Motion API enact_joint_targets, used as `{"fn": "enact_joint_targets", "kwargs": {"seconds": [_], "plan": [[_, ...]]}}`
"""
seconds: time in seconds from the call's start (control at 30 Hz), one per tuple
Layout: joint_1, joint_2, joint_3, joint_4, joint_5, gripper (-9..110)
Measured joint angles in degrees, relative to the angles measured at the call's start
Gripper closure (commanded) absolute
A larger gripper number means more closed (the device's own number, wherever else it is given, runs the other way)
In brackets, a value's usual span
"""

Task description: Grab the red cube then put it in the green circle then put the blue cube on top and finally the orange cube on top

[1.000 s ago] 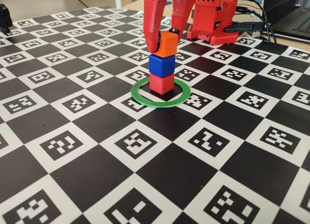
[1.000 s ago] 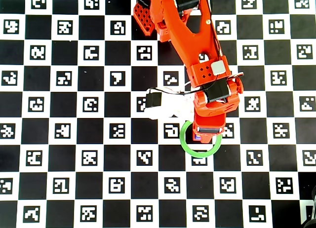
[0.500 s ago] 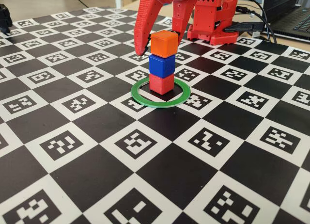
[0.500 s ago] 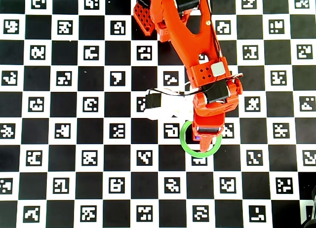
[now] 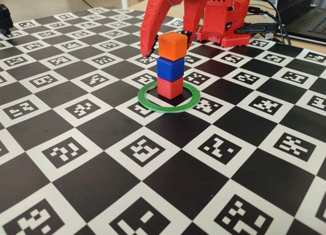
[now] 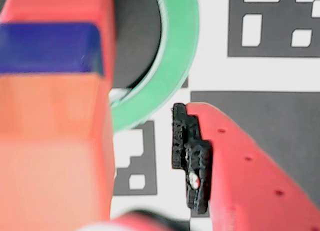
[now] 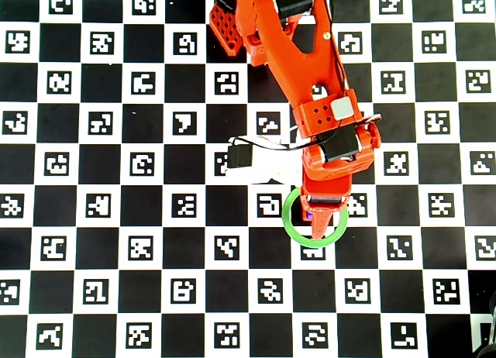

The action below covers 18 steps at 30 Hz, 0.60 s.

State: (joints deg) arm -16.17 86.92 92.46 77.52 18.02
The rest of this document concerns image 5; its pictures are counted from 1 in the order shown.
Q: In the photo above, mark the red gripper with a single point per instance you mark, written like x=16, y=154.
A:
x=155, y=16

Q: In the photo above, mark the orange cube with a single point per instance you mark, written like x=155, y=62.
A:
x=172, y=46

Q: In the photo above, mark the blue cube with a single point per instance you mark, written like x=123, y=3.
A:
x=168, y=68

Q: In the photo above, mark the red cube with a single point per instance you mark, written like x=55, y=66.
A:
x=168, y=88

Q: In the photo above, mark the black power plug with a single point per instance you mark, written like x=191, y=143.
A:
x=257, y=29

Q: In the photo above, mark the dark laptop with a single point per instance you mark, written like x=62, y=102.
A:
x=305, y=29

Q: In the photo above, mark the black white marker mat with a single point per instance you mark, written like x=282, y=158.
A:
x=163, y=169

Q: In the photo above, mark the black clamp device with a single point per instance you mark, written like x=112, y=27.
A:
x=5, y=18

